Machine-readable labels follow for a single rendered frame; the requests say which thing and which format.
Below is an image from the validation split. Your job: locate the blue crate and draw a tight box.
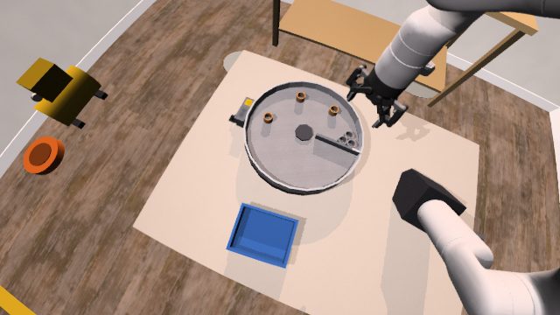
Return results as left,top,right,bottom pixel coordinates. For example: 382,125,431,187
226,203,298,268

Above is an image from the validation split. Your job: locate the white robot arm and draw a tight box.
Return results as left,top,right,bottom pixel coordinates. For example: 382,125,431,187
375,0,560,315

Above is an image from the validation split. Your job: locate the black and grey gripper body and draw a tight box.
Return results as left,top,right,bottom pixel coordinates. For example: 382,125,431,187
364,65,407,107

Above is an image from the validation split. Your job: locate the bronze bushing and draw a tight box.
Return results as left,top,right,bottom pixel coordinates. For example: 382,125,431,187
296,92,305,103
328,105,339,116
263,112,273,124

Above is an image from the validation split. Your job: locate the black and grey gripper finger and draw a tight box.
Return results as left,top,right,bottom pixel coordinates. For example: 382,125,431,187
371,95,409,129
346,64,373,102

